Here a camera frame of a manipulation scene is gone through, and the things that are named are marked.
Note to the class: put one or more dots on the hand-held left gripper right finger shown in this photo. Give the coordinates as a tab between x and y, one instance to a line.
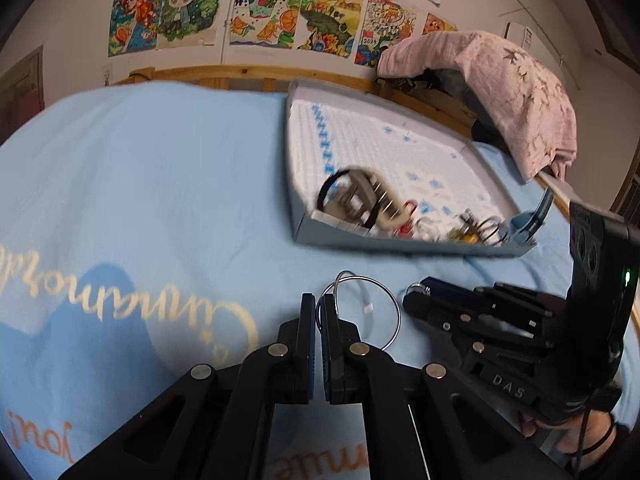
325	345

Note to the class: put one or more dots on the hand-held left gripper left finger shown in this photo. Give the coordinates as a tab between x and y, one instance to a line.
310	345

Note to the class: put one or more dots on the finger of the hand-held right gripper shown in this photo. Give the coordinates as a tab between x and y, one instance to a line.
445	287
430	310

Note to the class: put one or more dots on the linked silver hoops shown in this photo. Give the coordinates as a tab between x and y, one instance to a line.
395	305

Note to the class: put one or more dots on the grey jewelry tray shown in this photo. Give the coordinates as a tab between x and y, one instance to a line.
400	160

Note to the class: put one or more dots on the person's right hand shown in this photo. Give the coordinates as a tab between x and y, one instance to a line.
595	437

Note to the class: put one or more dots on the small red accessory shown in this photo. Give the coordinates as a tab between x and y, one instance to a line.
407	207

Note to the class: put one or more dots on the beige hair claw clip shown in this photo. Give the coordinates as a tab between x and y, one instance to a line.
365	205

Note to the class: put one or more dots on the pink floral blanket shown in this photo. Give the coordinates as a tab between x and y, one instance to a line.
505	90

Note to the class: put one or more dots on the blue printed bedsheet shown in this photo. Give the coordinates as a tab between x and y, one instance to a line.
150	200

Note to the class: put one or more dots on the white air conditioner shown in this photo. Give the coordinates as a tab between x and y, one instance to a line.
520	36

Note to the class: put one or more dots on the group of colourful wall drawings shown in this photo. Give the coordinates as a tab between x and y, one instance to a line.
260	5

